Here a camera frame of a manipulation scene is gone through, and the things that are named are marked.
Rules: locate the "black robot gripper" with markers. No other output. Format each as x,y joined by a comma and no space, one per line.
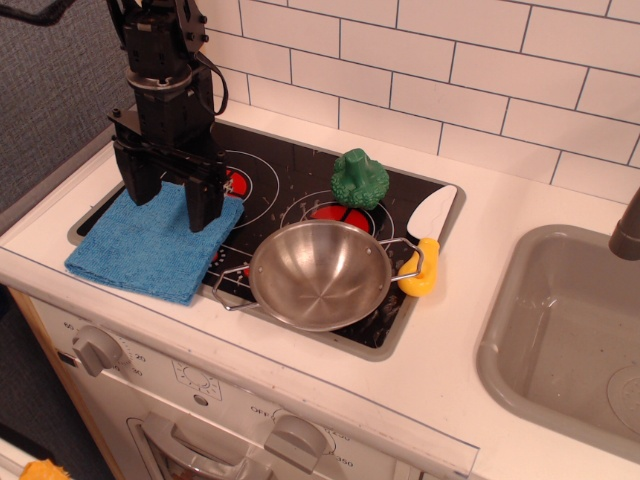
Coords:
172,132

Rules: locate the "blue towel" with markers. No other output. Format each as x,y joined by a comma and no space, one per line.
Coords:
150,249

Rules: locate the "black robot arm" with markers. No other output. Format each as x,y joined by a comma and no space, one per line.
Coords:
162,38

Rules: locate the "black toy stovetop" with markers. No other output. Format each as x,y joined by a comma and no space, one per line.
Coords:
281,183

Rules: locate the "grey left oven knob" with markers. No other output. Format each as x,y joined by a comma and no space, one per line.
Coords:
96,350

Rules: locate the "grey oven knob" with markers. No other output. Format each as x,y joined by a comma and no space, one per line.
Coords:
297,442
96,350

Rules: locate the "green toy broccoli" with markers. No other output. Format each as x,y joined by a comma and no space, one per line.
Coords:
359,181

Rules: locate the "grey right oven knob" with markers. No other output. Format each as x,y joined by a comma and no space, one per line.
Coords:
297,442

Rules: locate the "orange object at bottom left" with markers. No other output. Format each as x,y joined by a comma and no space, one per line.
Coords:
43,470

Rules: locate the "grey sink basin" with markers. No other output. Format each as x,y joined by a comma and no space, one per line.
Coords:
561,346

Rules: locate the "grey faucet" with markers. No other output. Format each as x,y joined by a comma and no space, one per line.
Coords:
624,241

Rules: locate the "stainless steel two-handled bowl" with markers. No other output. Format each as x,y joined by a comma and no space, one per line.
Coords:
319,275

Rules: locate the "yellow-handled white toy knife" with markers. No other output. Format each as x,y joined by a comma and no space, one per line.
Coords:
426,224

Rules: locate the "grey oven door handle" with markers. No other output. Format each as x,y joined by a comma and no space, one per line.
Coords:
177,460

